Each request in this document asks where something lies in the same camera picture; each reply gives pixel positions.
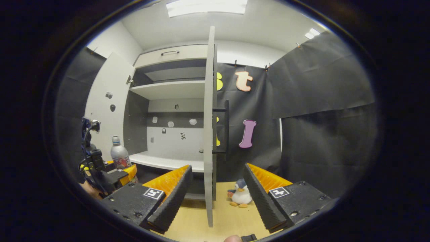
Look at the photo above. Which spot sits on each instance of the black backdrop cloth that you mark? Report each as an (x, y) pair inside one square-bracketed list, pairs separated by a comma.
[(319, 101), (72, 94)]

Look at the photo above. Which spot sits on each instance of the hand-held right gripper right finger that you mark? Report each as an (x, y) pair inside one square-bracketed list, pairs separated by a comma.
[(260, 198)]

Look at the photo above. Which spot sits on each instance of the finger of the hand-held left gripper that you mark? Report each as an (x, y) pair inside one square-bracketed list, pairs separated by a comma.
[(130, 173)]

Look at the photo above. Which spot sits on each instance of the white and grey cabinet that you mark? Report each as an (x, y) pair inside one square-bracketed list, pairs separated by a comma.
[(174, 144)]

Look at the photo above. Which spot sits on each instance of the white cabinet shelf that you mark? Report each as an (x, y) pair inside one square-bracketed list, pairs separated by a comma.
[(161, 161), (168, 89)]

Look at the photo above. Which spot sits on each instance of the large ceiling light panel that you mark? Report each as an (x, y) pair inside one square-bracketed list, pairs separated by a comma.
[(206, 6)]

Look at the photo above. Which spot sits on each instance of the white cabinet door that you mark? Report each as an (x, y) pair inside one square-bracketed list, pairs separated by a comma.
[(114, 80), (208, 101)]

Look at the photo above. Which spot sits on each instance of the small ceiling light panel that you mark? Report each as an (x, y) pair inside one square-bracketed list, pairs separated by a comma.
[(312, 33)]

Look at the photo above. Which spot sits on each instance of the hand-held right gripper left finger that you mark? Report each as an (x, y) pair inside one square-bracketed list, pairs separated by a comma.
[(174, 198)]

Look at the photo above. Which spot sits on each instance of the penguin plush toy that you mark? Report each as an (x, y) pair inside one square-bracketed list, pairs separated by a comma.
[(242, 196)]

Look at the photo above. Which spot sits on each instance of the silver bottle with colourful label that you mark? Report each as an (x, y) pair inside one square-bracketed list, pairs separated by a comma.
[(118, 154)]

